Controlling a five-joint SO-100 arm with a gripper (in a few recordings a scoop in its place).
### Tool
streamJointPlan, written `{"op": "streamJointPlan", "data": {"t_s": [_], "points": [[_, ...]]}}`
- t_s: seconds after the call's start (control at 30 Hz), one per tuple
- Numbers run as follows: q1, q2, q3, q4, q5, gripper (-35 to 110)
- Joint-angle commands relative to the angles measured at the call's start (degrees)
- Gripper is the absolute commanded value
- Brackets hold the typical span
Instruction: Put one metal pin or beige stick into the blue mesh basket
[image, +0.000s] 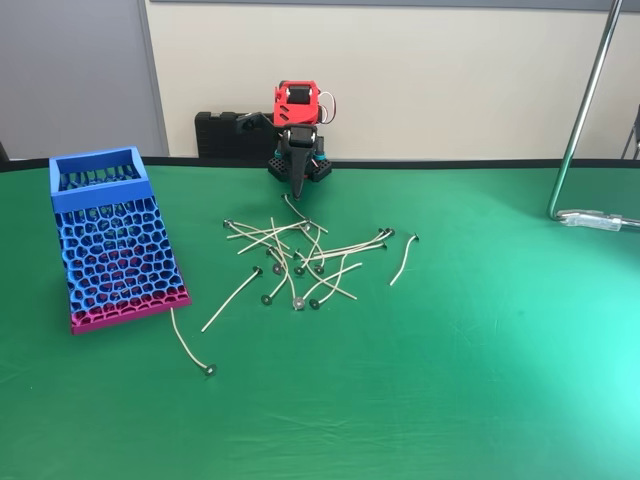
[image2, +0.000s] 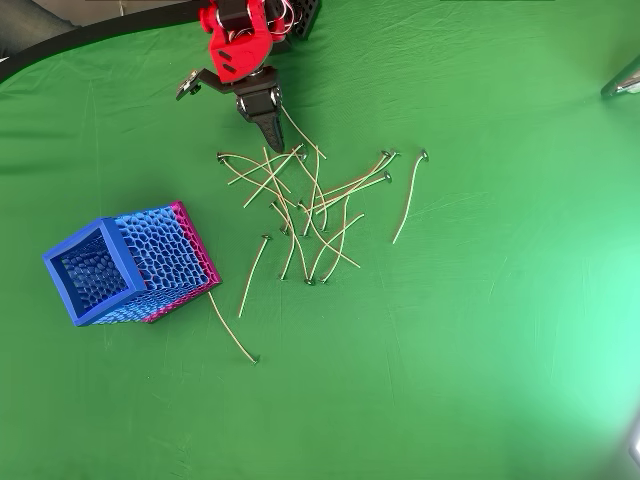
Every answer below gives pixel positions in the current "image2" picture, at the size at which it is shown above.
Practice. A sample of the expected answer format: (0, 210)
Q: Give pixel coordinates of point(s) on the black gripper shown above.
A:
(258, 101)

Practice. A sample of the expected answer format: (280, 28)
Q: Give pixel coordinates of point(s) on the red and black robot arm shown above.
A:
(240, 50)

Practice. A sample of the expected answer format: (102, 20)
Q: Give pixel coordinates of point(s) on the blue and pink lattice box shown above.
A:
(160, 250)

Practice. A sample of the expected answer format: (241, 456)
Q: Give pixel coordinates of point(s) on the green cloth with black rim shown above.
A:
(450, 325)

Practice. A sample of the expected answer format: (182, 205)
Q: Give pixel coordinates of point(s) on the dark grey clothed leg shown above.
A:
(30, 22)

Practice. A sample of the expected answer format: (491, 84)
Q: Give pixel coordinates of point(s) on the chrome stand tube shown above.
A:
(622, 82)

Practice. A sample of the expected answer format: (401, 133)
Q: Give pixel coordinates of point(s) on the small camera board on bracket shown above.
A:
(188, 88)

